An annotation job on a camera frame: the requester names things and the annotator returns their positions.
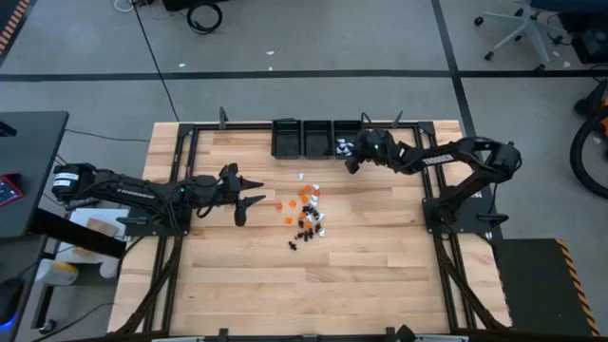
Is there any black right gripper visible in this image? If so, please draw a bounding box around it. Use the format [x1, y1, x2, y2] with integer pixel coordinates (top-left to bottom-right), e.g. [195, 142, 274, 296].
[344, 128, 398, 175]

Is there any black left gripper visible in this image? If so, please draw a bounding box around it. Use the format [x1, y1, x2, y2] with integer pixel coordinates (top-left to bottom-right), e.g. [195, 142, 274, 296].
[194, 162, 266, 228]

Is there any white box with cardboard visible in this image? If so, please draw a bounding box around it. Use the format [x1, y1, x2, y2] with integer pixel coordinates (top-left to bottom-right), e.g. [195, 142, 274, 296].
[68, 207, 130, 241]

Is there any black diagonal bar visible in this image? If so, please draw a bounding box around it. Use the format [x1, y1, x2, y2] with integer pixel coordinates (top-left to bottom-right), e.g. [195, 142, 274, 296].
[28, 207, 128, 260]

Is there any white jug yellow cap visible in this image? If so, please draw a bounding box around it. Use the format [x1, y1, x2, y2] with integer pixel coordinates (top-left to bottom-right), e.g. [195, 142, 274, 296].
[33, 258, 80, 287]

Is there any black desk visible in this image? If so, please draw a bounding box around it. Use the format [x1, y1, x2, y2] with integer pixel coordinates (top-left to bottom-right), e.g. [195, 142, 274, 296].
[0, 110, 70, 241]

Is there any black hazard-striped platform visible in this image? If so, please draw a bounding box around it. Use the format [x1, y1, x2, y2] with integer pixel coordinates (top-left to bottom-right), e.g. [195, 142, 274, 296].
[491, 237, 602, 339]

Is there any office chair with white base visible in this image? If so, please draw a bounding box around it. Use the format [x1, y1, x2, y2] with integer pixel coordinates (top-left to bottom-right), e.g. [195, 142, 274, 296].
[473, 0, 571, 73]

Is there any red framed tablet device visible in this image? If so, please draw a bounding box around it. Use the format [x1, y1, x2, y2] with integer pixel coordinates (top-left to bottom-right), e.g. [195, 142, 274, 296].
[0, 173, 25, 209]

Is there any black computer mouse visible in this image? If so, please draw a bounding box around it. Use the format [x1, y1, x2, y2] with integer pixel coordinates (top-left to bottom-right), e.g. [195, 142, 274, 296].
[0, 277, 26, 330]

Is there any black equipment case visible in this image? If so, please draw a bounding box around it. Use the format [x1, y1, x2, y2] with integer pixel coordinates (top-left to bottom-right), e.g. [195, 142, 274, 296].
[571, 13, 608, 66]

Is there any hazard-striped floor mat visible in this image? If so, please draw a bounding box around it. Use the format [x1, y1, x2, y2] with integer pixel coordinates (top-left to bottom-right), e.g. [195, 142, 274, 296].
[0, 0, 32, 54]

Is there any black metal table frame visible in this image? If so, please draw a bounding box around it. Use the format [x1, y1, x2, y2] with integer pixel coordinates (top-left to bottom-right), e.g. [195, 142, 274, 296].
[113, 121, 512, 342]

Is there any black floor cable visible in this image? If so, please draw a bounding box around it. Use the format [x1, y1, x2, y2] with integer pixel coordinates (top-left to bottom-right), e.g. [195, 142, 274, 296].
[130, 0, 181, 123]

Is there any black coiled cable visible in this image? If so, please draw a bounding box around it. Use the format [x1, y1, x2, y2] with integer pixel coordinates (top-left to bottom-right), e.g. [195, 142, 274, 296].
[186, 1, 224, 35]

